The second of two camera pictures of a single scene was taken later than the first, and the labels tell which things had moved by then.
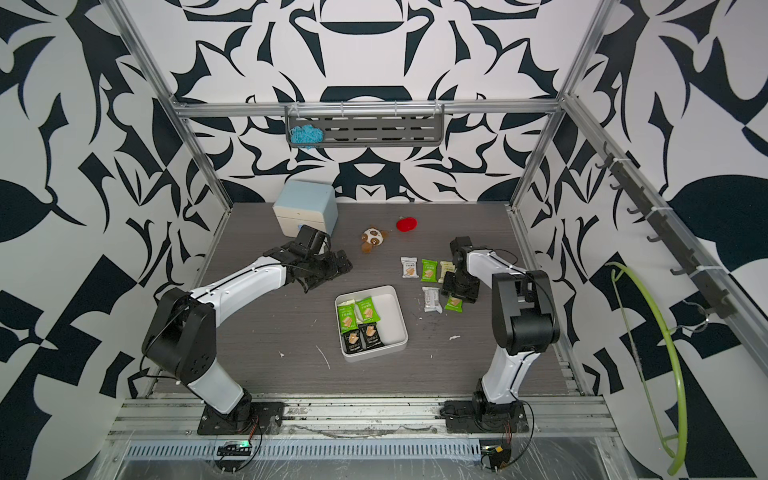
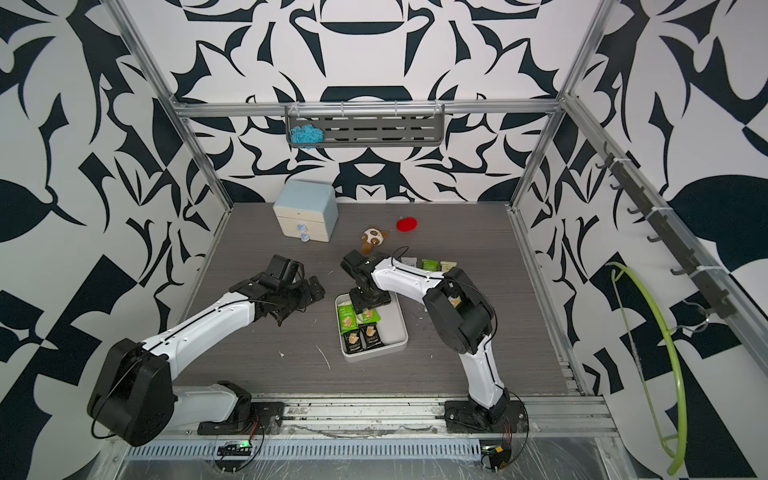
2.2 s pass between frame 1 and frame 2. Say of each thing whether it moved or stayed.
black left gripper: moved
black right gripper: moved
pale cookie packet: stayed
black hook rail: stayed
